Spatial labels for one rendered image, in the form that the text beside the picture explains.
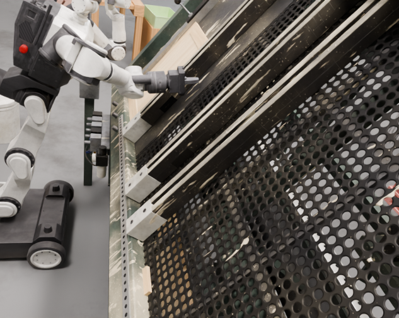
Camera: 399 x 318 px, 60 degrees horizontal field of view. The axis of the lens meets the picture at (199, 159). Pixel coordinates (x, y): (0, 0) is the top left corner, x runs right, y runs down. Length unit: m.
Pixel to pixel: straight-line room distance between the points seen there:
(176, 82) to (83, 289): 1.31
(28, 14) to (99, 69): 0.50
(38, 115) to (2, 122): 1.34
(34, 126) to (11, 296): 0.92
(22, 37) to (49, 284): 1.31
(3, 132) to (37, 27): 1.68
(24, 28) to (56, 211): 1.13
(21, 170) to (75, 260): 0.65
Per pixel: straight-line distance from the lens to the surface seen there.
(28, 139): 1.94
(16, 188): 2.15
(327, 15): 1.17
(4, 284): 2.26
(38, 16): 1.62
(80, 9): 1.63
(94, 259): 2.29
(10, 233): 2.26
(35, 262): 2.23
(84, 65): 1.21
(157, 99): 1.56
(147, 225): 1.16
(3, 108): 3.08
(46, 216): 2.29
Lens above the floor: 1.81
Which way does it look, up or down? 34 degrees down
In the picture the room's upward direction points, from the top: 14 degrees clockwise
